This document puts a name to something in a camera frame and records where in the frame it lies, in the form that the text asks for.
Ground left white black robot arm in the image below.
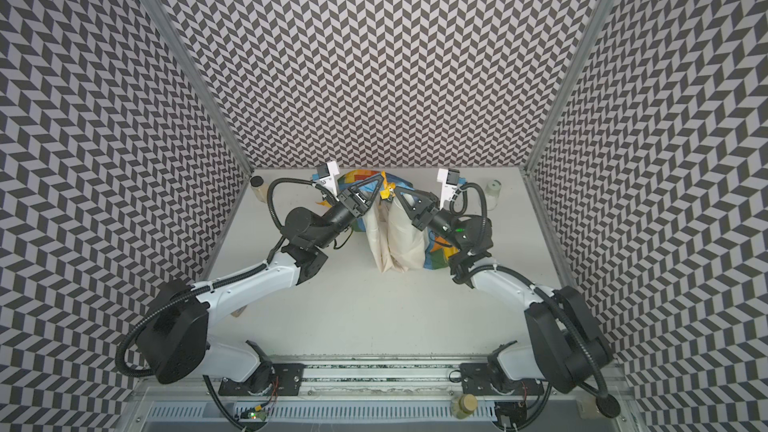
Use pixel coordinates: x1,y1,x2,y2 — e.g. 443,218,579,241
114,174,385,394

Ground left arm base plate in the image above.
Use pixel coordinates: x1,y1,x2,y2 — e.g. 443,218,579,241
218,363,305,397

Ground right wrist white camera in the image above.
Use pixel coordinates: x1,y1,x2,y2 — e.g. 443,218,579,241
437,168,460,209

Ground tan-lid jar on rail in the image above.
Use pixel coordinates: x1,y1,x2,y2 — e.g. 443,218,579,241
451,394,479,420

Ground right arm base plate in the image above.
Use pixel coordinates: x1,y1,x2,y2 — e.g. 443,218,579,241
459,363,546,397

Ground aluminium front rail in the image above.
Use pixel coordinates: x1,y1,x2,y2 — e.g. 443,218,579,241
128,356,633,404

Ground black-lid jar back left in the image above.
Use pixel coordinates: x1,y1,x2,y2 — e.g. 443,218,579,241
249,175,269,203

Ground white bottle back right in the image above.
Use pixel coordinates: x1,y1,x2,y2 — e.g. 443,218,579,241
484,179,502,211

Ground small green circuit board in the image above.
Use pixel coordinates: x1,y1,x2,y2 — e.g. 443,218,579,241
240,407,268,422

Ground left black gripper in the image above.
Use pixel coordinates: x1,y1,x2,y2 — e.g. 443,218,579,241
308,173,381,248

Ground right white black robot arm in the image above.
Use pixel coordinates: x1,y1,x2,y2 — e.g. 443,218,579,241
394,183,621,418

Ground rainbow coloured jacket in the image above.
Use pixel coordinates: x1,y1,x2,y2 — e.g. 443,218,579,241
351,172,458,272

